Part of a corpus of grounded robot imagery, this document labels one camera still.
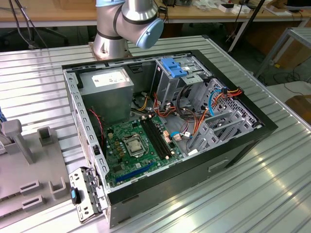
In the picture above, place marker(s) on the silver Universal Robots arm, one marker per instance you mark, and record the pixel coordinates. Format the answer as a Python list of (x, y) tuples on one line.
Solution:
[(109, 46)]

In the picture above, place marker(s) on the grey disk bay cage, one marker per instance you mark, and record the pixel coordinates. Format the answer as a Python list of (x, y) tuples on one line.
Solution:
[(209, 141)]

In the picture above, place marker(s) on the black RAM slot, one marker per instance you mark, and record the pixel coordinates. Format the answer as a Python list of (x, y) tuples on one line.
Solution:
[(151, 138), (159, 138), (162, 138), (155, 138)]

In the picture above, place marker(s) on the grey optical drive cage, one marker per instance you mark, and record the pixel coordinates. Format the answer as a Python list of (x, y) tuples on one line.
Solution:
[(167, 89)]

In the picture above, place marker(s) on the silver CPU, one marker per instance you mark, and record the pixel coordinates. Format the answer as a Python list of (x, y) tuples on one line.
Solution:
[(134, 147)]

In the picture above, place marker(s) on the green motherboard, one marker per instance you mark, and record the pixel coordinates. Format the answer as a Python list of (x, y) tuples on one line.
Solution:
[(141, 160)]

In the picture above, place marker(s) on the grey power supply unit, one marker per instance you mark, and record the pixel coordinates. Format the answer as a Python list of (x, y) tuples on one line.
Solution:
[(107, 102)]

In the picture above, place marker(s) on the blue drive cage latch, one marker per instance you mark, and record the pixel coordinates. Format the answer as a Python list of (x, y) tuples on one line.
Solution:
[(173, 66)]

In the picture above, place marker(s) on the blue expansion slot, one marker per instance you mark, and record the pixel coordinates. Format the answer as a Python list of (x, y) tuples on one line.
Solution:
[(133, 172)]

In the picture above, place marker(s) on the black open PC case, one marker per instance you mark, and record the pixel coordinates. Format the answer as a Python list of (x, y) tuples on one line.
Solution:
[(170, 184)]

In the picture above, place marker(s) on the wooden desk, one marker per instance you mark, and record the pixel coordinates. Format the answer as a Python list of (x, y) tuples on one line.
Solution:
[(206, 13), (48, 13)]

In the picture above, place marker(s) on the white cardboard box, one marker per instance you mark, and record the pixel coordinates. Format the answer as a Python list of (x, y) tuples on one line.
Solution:
[(239, 9)]

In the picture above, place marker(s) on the grey parts rack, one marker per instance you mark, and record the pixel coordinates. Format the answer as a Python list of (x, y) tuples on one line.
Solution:
[(29, 174)]

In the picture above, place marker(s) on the brown cardboard box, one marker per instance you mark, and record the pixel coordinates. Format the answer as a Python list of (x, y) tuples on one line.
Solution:
[(300, 106)]

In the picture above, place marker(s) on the brown arm base plate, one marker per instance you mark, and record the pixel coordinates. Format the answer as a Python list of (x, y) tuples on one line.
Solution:
[(129, 54)]

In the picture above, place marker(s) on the silver expansion bracket latch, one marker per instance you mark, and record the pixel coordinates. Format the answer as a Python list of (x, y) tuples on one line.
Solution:
[(83, 210)]

